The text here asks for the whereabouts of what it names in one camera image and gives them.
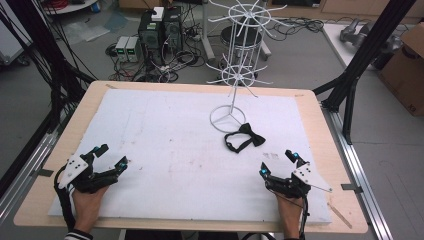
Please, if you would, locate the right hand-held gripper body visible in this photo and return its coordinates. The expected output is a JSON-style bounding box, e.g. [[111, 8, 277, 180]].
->
[[265, 161, 333, 200]]

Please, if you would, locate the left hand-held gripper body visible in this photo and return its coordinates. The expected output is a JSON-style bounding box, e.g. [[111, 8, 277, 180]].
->
[[57, 151, 120, 195]]

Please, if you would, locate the black bow tie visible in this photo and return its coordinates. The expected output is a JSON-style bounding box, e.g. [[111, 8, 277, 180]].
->
[[223, 122, 267, 154]]

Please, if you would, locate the white wire display rack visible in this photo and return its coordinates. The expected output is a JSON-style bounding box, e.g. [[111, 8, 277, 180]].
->
[[205, 0, 295, 134]]

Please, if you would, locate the person's left hand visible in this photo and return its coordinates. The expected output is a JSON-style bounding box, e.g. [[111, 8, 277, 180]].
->
[[71, 185, 110, 234]]

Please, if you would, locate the person's right hand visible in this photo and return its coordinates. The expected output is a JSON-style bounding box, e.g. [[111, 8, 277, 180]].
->
[[275, 192, 305, 240]]

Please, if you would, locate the wooden table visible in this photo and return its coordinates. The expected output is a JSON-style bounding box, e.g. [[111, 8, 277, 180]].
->
[[13, 80, 369, 234]]

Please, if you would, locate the striped sleeve cuff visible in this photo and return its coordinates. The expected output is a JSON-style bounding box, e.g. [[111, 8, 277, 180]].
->
[[63, 228, 94, 240]]

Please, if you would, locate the white foam mat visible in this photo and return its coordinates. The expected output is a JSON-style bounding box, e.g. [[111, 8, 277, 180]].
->
[[47, 87, 333, 224]]

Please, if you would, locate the grey power supply unit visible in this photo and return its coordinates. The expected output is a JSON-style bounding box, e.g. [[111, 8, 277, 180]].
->
[[125, 36, 142, 63], [114, 35, 130, 63]]

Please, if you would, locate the white platform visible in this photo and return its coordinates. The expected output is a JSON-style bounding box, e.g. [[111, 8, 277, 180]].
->
[[321, 22, 411, 72]]

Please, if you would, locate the black computer tower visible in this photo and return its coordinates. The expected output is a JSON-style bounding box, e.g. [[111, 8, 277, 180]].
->
[[137, 5, 184, 66]]

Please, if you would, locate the cardboard box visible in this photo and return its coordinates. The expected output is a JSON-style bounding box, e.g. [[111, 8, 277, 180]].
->
[[377, 22, 424, 117]]

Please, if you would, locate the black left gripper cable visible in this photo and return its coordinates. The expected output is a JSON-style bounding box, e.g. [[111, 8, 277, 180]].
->
[[53, 165, 77, 232]]

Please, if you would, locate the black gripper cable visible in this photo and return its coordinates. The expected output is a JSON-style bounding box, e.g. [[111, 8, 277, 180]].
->
[[53, 165, 77, 232], [266, 186, 311, 240]]

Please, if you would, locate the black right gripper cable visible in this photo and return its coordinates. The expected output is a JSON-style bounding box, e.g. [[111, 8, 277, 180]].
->
[[266, 186, 311, 240]]

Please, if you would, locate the aluminium rail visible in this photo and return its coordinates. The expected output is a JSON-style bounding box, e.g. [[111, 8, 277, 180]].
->
[[320, 103, 396, 240], [0, 131, 60, 226]]

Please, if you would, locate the black metal frame stand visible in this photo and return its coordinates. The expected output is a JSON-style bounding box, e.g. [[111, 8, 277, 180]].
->
[[0, 0, 98, 198], [312, 0, 418, 146]]

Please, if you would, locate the tangle of floor cables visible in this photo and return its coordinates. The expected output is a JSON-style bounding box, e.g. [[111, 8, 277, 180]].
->
[[105, 3, 214, 84]]

